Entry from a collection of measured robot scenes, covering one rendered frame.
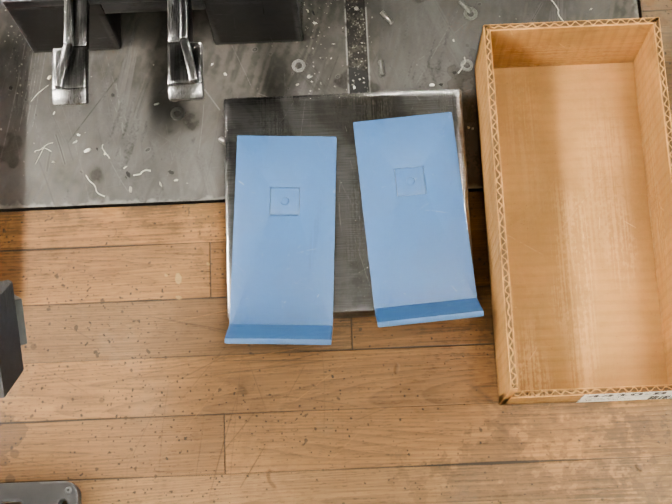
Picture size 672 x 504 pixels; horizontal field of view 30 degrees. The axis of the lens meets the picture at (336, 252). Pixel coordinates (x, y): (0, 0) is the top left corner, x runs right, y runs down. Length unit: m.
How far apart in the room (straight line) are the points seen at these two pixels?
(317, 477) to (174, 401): 0.11
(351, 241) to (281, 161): 0.08
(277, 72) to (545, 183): 0.21
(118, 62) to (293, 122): 0.14
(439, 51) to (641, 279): 0.22
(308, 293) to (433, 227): 0.10
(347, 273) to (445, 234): 0.07
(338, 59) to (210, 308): 0.21
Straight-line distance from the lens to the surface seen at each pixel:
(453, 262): 0.86
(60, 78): 0.85
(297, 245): 0.86
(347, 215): 0.87
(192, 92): 0.84
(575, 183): 0.91
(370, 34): 0.94
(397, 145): 0.88
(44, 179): 0.93
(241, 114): 0.90
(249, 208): 0.87
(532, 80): 0.93
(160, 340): 0.88
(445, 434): 0.86
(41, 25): 0.92
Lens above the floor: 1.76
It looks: 75 degrees down
